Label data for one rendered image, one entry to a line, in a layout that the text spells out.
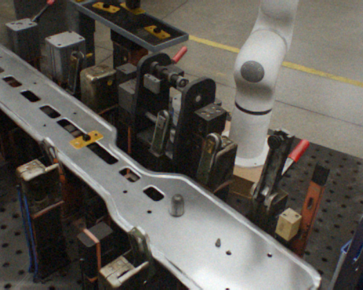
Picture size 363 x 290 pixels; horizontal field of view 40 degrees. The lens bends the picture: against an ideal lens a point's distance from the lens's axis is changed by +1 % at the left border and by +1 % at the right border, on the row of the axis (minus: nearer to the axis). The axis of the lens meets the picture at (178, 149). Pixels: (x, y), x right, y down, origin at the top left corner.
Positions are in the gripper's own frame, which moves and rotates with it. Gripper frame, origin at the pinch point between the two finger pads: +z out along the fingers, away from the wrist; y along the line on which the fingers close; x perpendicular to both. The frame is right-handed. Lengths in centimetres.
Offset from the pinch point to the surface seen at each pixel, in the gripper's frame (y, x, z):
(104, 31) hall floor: -121, -212, 122
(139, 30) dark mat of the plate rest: 2.1, 6.3, 6.3
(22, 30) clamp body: 21.7, -31.7, 16.7
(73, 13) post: 5.9, -25.7, 12.1
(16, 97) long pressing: 37.7, -3.3, 22.3
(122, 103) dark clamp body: 16.8, 19.1, 19.7
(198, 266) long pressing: 35, 73, 22
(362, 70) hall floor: -249, -51, 122
